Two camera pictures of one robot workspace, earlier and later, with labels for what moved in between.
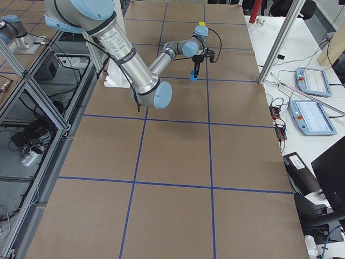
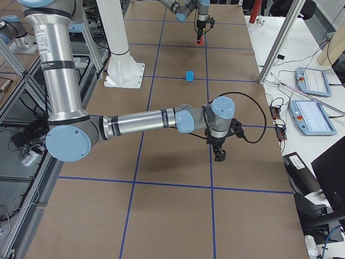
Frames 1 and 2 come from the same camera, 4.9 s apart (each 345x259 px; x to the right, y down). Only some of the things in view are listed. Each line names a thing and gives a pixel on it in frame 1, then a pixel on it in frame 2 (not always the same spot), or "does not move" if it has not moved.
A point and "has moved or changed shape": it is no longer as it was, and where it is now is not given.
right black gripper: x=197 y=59 -> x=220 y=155
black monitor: x=329 y=168 does not move
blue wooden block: x=192 y=76 has moved or changed shape
